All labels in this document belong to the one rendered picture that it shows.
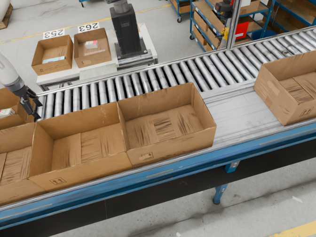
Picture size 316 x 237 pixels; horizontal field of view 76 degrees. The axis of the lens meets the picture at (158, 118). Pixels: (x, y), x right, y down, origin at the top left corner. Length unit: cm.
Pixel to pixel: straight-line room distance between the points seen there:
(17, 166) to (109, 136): 47
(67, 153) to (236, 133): 85
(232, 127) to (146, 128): 44
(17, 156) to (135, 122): 63
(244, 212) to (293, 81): 104
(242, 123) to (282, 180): 102
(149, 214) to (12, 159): 107
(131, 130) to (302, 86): 98
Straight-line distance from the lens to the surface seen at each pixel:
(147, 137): 104
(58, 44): 221
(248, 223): 185
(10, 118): 148
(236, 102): 121
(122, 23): 169
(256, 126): 113
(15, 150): 132
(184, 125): 107
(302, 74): 148
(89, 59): 179
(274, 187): 201
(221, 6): 164
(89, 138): 113
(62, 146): 117
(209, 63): 166
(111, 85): 157
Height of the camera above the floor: 176
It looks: 52 degrees down
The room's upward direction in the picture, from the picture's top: 9 degrees counter-clockwise
